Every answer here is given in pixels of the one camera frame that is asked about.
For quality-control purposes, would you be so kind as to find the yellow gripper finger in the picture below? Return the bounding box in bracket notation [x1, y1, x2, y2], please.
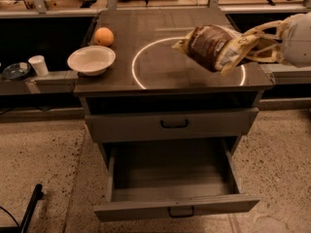
[245, 39, 284, 63]
[243, 20, 289, 40]

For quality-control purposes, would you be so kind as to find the brown chip bag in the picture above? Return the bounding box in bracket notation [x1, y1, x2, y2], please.
[172, 24, 259, 75]

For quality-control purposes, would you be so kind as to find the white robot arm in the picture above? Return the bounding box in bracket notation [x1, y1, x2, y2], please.
[243, 13, 311, 68]

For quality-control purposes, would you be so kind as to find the grey drawer cabinet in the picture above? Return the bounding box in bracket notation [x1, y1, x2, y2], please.
[73, 7, 275, 223]

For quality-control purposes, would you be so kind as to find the open middle grey drawer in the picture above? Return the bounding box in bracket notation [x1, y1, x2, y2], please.
[94, 138, 259, 221]

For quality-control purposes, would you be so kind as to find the closed upper grey drawer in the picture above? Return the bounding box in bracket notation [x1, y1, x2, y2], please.
[86, 108, 259, 143]

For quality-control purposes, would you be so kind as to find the orange fruit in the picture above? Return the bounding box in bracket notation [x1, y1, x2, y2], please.
[94, 27, 115, 47]

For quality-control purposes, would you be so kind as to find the white ceramic bowl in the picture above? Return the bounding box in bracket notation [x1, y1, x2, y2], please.
[67, 46, 116, 76]

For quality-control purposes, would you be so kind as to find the low grey side shelf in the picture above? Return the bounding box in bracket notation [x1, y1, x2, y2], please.
[0, 71, 78, 96]

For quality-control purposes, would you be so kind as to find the white paper cup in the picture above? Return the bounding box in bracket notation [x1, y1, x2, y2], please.
[28, 55, 49, 77]

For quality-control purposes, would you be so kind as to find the black stand leg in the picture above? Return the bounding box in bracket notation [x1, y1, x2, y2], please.
[0, 183, 44, 233]

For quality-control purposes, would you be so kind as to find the black upper drawer handle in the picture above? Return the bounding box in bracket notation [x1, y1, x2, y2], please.
[160, 119, 189, 129]

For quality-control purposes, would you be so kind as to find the black drawer handle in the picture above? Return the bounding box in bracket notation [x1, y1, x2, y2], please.
[160, 119, 189, 129]
[167, 206, 194, 218]

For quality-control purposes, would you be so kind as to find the black middle drawer handle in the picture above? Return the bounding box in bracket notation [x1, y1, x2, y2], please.
[167, 206, 194, 218]

